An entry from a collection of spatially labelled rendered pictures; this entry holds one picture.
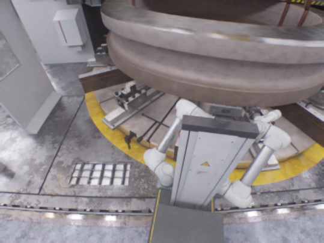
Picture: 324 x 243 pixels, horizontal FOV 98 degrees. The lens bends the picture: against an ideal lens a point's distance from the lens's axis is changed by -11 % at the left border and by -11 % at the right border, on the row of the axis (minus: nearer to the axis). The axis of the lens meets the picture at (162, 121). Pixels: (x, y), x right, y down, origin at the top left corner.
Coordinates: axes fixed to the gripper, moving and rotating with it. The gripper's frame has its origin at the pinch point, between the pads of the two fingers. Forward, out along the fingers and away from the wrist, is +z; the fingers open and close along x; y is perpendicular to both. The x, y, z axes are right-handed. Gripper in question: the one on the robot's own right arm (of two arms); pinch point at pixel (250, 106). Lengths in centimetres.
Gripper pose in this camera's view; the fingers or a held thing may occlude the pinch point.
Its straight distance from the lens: 230.9
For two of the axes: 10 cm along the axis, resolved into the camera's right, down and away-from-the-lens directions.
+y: 0.0, 6.9, 7.3
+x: 10.0, 0.2, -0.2
